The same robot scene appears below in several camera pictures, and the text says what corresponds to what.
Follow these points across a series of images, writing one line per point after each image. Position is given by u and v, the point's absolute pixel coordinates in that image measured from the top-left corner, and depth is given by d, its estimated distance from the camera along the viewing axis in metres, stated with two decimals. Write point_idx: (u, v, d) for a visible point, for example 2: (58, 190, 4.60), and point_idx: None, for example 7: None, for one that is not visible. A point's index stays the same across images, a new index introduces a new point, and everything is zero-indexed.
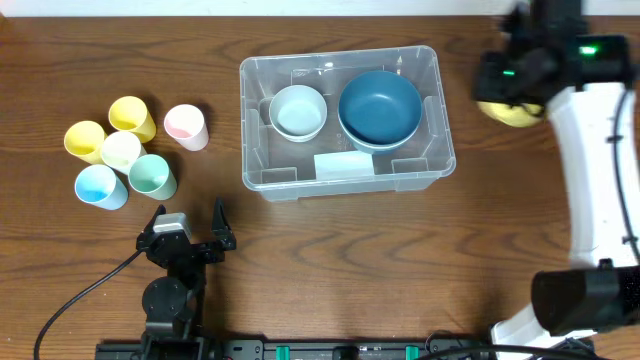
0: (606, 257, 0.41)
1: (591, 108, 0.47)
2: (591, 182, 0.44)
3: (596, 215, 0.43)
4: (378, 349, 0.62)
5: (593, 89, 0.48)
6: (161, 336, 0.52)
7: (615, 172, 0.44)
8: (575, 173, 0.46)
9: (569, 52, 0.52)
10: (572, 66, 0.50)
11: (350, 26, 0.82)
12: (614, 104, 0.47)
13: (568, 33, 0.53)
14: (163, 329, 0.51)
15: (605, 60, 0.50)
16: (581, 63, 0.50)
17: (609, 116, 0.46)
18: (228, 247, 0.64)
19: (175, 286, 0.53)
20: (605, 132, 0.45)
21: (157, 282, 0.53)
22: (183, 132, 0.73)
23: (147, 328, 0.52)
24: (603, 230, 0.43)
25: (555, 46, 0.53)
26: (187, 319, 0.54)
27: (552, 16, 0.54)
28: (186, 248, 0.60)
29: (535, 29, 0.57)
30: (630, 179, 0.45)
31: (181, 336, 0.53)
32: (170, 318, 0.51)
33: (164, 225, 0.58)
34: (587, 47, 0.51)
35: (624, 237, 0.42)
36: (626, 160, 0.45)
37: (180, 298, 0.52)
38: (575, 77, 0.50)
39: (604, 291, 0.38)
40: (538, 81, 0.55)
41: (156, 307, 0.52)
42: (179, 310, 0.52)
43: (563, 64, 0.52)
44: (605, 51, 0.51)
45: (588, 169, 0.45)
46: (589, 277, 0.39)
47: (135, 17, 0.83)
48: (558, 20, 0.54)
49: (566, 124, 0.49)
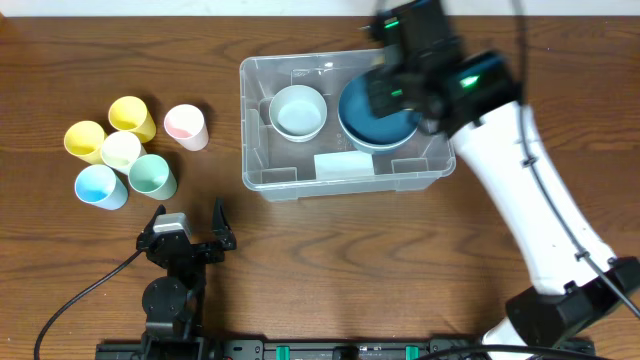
0: (570, 283, 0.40)
1: (493, 142, 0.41)
2: (527, 220, 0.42)
3: (547, 253, 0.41)
4: (378, 349, 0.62)
5: (489, 121, 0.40)
6: (161, 336, 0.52)
7: (546, 201, 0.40)
8: (510, 211, 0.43)
9: (436, 86, 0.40)
10: (456, 105, 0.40)
11: (350, 26, 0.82)
12: (516, 120, 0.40)
13: (445, 57, 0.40)
14: (163, 329, 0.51)
15: (487, 87, 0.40)
16: (464, 101, 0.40)
17: (516, 139, 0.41)
18: (228, 247, 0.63)
19: (175, 286, 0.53)
20: (516, 157, 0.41)
21: (157, 282, 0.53)
22: (183, 132, 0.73)
23: (147, 328, 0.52)
24: (555, 258, 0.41)
25: (419, 81, 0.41)
26: (187, 319, 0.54)
27: (415, 40, 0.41)
28: (186, 247, 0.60)
29: (397, 49, 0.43)
30: (557, 190, 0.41)
31: (181, 336, 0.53)
32: (170, 318, 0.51)
33: (164, 225, 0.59)
34: (461, 78, 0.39)
35: (578, 257, 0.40)
36: (547, 173, 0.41)
37: (180, 298, 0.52)
38: (478, 113, 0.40)
39: (580, 310, 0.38)
40: (417, 109, 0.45)
41: (156, 307, 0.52)
42: (179, 310, 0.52)
43: (443, 104, 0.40)
44: (483, 75, 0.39)
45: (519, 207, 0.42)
46: (559, 306, 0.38)
47: (134, 16, 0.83)
48: (428, 44, 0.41)
49: (478, 165, 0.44)
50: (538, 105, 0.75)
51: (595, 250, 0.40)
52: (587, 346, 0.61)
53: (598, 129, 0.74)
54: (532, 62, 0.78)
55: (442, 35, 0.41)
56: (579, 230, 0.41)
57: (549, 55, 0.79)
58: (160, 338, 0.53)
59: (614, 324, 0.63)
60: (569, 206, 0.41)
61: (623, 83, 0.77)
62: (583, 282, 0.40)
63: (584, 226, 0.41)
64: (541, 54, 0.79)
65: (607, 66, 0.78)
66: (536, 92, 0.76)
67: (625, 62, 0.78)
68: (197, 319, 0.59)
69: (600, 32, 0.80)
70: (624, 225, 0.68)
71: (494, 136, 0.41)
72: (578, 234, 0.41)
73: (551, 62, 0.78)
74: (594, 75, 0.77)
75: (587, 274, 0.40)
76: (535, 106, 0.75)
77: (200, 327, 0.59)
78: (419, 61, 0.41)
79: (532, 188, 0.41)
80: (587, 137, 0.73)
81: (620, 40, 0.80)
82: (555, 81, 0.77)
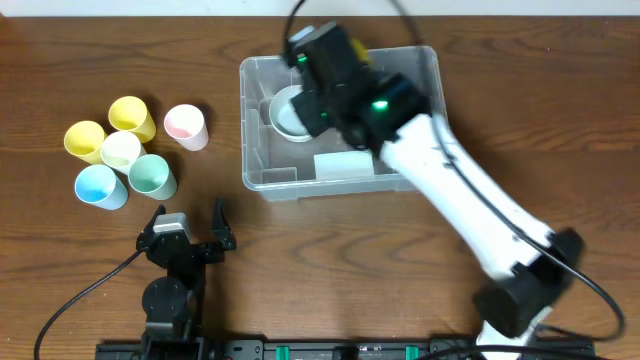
0: (514, 262, 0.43)
1: (415, 151, 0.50)
2: (461, 214, 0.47)
3: (488, 239, 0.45)
4: (378, 349, 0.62)
5: (405, 135, 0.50)
6: (161, 336, 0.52)
7: (472, 192, 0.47)
8: (447, 211, 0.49)
9: (357, 112, 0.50)
10: (374, 126, 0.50)
11: (350, 26, 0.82)
12: (430, 130, 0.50)
13: (359, 88, 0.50)
14: (163, 329, 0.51)
15: (396, 107, 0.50)
16: (379, 122, 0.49)
17: (433, 146, 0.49)
18: (229, 248, 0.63)
19: (175, 286, 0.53)
20: (439, 160, 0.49)
21: (157, 282, 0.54)
22: (183, 131, 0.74)
23: (147, 329, 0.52)
24: (495, 240, 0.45)
25: (344, 110, 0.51)
26: (187, 320, 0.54)
27: (332, 76, 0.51)
28: (186, 248, 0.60)
29: (317, 84, 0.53)
30: (482, 184, 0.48)
31: (181, 337, 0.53)
32: (170, 318, 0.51)
33: (163, 225, 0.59)
34: (374, 102, 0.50)
35: (514, 236, 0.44)
36: (470, 170, 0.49)
37: (180, 299, 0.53)
38: (394, 129, 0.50)
39: (532, 287, 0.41)
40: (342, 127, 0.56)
41: (156, 308, 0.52)
42: (179, 310, 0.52)
43: (365, 126, 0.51)
44: (393, 97, 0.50)
45: (451, 205, 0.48)
46: (513, 288, 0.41)
47: (134, 16, 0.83)
48: (341, 79, 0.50)
49: (416, 176, 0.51)
50: (537, 105, 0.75)
51: (533, 229, 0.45)
52: (588, 346, 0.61)
53: (598, 129, 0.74)
54: (532, 62, 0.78)
55: (352, 69, 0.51)
56: (511, 214, 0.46)
57: (549, 55, 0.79)
58: (161, 339, 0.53)
59: (614, 324, 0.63)
60: (495, 194, 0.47)
61: (623, 83, 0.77)
62: (527, 260, 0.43)
63: (515, 209, 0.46)
64: (541, 54, 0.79)
65: (607, 67, 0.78)
66: (536, 92, 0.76)
67: (625, 62, 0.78)
68: (197, 320, 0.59)
69: (600, 32, 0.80)
70: (624, 225, 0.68)
71: (416, 148, 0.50)
72: (509, 216, 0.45)
73: (551, 62, 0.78)
74: (594, 75, 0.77)
75: (528, 252, 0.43)
76: (535, 106, 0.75)
77: (200, 328, 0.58)
78: (338, 94, 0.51)
79: (456, 184, 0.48)
80: (587, 138, 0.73)
81: (620, 40, 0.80)
82: (555, 82, 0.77)
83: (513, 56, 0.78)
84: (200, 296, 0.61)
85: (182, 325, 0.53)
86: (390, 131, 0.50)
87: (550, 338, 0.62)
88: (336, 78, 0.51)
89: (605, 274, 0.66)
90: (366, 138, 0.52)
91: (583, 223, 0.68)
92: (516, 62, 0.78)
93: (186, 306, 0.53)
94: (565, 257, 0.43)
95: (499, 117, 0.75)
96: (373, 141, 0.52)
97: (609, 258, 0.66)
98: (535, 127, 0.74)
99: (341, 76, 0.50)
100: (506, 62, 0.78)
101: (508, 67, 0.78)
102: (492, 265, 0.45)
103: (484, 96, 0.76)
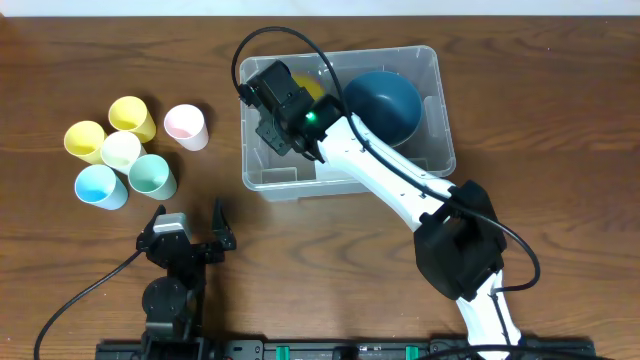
0: (423, 213, 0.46)
1: (338, 141, 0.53)
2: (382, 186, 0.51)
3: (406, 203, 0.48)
4: (378, 349, 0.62)
5: (331, 133, 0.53)
6: (161, 337, 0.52)
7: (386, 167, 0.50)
8: (375, 189, 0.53)
9: (295, 126, 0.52)
10: (308, 135, 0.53)
11: (350, 26, 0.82)
12: (348, 126, 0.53)
13: (298, 107, 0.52)
14: (163, 329, 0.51)
15: (323, 114, 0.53)
16: (311, 132, 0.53)
17: (352, 136, 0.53)
18: (229, 247, 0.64)
19: (175, 286, 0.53)
20: (356, 147, 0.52)
21: (157, 282, 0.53)
22: (183, 132, 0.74)
23: (147, 329, 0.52)
24: (405, 203, 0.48)
25: (285, 127, 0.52)
26: (187, 320, 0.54)
27: (274, 99, 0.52)
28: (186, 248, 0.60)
29: (264, 107, 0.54)
30: (396, 159, 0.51)
31: (181, 336, 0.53)
32: (170, 318, 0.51)
33: (163, 225, 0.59)
34: (306, 113, 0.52)
35: (422, 194, 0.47)
36: (383, 148, 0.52)
37: (179, 298, 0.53)
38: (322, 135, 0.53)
39: (443, 234, 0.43)
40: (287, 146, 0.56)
41: (156, 308, 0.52)
42: (179, 310, 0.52)
43: (303, 137, 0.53)
44: (318, 106, 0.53)
45: (376, 183, 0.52)
46: (425, 237, 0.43)
47: (134, 16, 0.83)
48: (283, 100, 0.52)
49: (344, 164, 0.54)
50: (537, 105, 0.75)
51: (438, 184, 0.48)
52: (588, 346, 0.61)
53: (598, 129, 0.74)
54: (532, 62, 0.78)
55: (290, 90, 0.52)
56: (418, 178, 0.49)
57: (549, 55, 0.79)
58: (161, 339, 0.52)
59: (614, 324, 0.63)
60: (405, 164, 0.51)
61: (622, 83, 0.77)
62: (434, 209, 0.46)
63: (422, 173, 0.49)
64: (541, 54, 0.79)
65: (607, 66, 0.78)
66: (536, 91, 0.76)
67: (625, 62, 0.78)
68: (197, 320, 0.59)
69: (600, 32, 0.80)
70: (624, 225, 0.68)
71: (338, 139, 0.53)
72: (416, 179, 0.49)
73: (551, 62, 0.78)
74: (594, 75, 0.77)
75: (435, 203, 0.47)
76: (535, 106, 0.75)
77: (199, 329, 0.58)
78: (282, 114, 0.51)
79: (374, 164, 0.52)
80: (587, 138, 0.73)
81: (620, 40, 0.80)
82: (554, 81, 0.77)
83: (513, 56, 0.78)
84: (200, 296, 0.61)
85: (182, 325, 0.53)
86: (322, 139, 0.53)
87: (550, 338, 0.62)
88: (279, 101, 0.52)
89: (606, 274, 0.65)
90: (305, 147, 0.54)
91: (583, 223, 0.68)
92: (516, 62, 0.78)
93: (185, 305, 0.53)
94: (471, 204, 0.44)
95: (499, 116, 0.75)
96: (310, 148, 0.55)
97: (609, 258, 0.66)
98: (535, 127, 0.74)
99: (281, 98, 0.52)
100: (506, 62, 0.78)
101: (508, 67, 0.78)
102: (410, 221, 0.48)
103: (484, 96, 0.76)
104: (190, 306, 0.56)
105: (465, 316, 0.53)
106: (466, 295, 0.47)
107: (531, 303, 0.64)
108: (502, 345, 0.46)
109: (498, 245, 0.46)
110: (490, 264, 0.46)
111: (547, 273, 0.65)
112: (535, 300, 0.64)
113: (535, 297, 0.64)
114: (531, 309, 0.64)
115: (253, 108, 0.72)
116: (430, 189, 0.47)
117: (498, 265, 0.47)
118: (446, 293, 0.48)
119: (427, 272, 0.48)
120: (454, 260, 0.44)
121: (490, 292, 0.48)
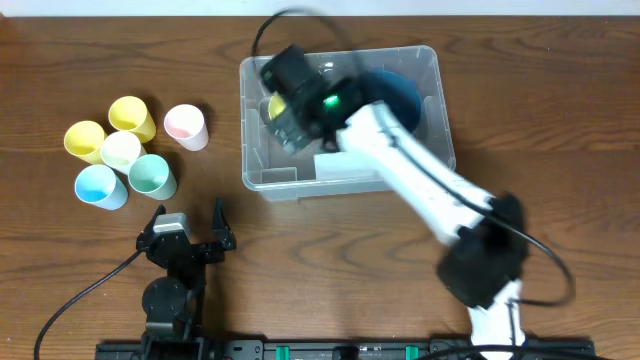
0: (458, 226, 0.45)
1: (361, 135, 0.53)
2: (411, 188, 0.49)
3: (437, 211, 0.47)
4: (378, 349, 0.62)
5: (353, 123, 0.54)
6: (161, 336, 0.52)
7: (415, 166, 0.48)
8: (401, 187, 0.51)
9: (313, 110, 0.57)
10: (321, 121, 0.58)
11: (350, 26, 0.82)
12: (373, 116, 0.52)
13: (316, 91, 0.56)
14: (163, 329, 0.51)
15: (344, 101, 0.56)
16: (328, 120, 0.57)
17: (379, 131, 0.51)
18: (228, 247, 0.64)
19: (175, 286, 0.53)
20: (385, 142, 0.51)
21: (157, 282, 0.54)
22: (183, 132, 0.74)
23: (147, 329, 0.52)
24: (434, 208, 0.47)
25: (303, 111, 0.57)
26: (187, 319, 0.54)
27: (291, 84, 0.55)
28: (186, 248, 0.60)
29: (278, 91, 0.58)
30: (426, 158, 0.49)
31: (182, 336, 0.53)
32: (170, 317, 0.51)
33: (163, 225, 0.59)
34: (325, 97, 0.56)
35: (455, 202, 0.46)
36: (413, 147, 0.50)
37: (180, 297, 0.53)
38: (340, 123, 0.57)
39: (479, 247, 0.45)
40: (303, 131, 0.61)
41: (156, 308, 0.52)
42: (179, 310, 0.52)
43: (321, 121, 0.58)
44: (340, 92, 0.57)
45: (402, 183, 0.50)
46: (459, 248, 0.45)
47: (133, 16, 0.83)
48: (299, 85, 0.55)
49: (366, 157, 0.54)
50: (537, 105, 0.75)
51: (471, 195, 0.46)
52: (587, 346, 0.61)
53: (598, 129, 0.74)
54: (532, 62, 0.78)
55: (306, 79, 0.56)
56: (452, 184, 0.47)
57: (548, 55, 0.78)
58: (161, 339, 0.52)
59: (614, 323, 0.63)
60: (437, 166, 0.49)
61: (622, 83, 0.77)
62: (467, 222, 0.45)
63: (455, 179, 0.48)
64: (541, 54, 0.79)
65: (607, 66, 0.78)
66: (536, 91, 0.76)
67: (625, 62, 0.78)
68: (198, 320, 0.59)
69: (600, 32, 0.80)
70: (624, 225, 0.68)
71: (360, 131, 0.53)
72: (449, 184, 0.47)
73: (550, 62, 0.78)
74: (594, 75, 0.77)
75: (470, 214, 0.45)
76: (535, 106, 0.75)
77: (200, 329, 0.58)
78: (297, 98, 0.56)
79: (400, 161, 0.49)
80: (587, 137, 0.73)
81: (619, 40, 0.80)
82: (554, 81, 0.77)
83: (513, 56, 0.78)
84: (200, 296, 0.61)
85: (182, 325, 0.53)
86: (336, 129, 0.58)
87: (550, 338, 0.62)
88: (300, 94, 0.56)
89: (606, 274, 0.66)
90: (322, 130, 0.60)
91: (583, 223, 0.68)
92: (516, 62, 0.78)
93: (185, 305, 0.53)
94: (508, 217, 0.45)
95: (499, 116, 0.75)
96: (327, 133, 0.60)
97: (609, 258, 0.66)
98: (535, 126, 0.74)
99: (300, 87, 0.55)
100: (506, 61, 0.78)
101: (508, 67, 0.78)
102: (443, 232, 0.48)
103: (484, 96, 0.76)
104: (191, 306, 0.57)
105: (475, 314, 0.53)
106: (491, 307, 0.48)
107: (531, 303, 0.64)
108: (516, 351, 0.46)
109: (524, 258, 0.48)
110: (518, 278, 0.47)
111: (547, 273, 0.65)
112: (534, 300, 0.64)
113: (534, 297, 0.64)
114: (531, 309, 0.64)
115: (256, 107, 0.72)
116: (466, 199, 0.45)
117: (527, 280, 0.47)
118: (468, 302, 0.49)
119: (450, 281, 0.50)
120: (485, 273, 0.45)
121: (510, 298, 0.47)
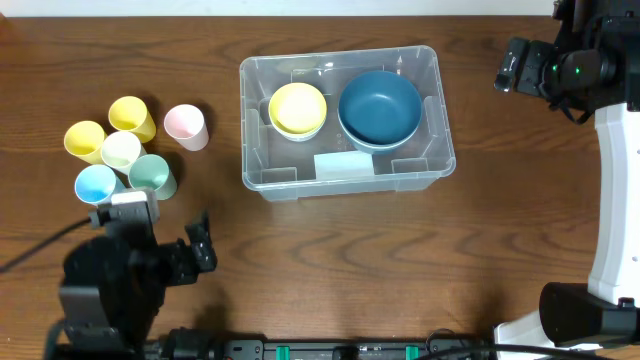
0: (625, 299, 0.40)
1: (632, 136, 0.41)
2: (621, 228, 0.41)
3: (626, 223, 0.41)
4: (378, 349, 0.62)
5: None
6: (76, 313, 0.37)
7: None
8: (627, 215, 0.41)
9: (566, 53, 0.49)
10: (560, 84, 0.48)
11: (350, 26, 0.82)
12: None
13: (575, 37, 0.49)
14: (84, 297, 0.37)
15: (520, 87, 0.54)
16: (566, 105, 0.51)
17: None
18: (205, 260, 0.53)
19: (117, 246, 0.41)
20: None
21: (94, 240, 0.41)
22: (183, 132, 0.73)
23: (62, 299, 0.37)
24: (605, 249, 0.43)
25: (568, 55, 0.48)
26: (128, 301, 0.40)
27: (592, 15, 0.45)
28: (142, 223, 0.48)
29: (580, 21, 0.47)
30: None
31: (108, 324, 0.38)
32: (96, 283, 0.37)
33: (123, 196, 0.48)
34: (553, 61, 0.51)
35: None
36: None
37: (116, 260, 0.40)
38: (599, 92, 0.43)
39: (561, 289, 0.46)
40: (553, 75, 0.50)
41: (81, 269, 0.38)
42: (113, 274, 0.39)
43: (557, 65, 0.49)
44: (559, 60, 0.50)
45: (618, 217, 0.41)
46: (552, 290, 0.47)
47: (134, 16, 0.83)
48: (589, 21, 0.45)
49: (602, 128, 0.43)
50: (538, 105, 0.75)
51: None
52: None
53: None
54: None
55: (509, 46, 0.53)
56: None
57: None
58: (82, 318, 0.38)
59: None
60: None
61: None
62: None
63: None
64: None
65: None
66: None
67: None
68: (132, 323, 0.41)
69: None
70: None
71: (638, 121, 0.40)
72: None
73: None
74: None
75: None
76: (535, 105, 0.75)
77: (131, 333, 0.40)
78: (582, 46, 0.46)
79: None
80: (587, 137, 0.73)
81: None
82: None
83: None
84: (147, 289, 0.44)
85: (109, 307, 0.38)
86: (516, 85, 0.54)
87: None
88: (606, 31, 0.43)
89: None
90: (553, 72, 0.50)
91: (583, 223, 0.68)
92: None
93: (123, 272, 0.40)
94: (595, 281, 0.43)
95: (499, 117, 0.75)
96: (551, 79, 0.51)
97: None
98: (535, 127, 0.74)
99: (565, 75, 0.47)
100: None
101: None
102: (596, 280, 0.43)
103: (484, 96, 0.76)
104: (139, 289, 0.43)
105: (525, 320, 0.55)
106: (564, 334, 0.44)
107: (530, 303, 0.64)
108: (556, 342, 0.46)
109: (599, 323, 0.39)
110: (584, 322, 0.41)
111: (547, 273, 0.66)
112: (534, 299, 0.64)
113: (534, 297, 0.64)
114: (530, 309, 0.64)
115: (299, 89, 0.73)
116: None
117: (589, 328, 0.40)
118: (543, 320, 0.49)
119: (548, 296, 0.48)
120: (559, 300, 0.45)
121: (573, 348, 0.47)
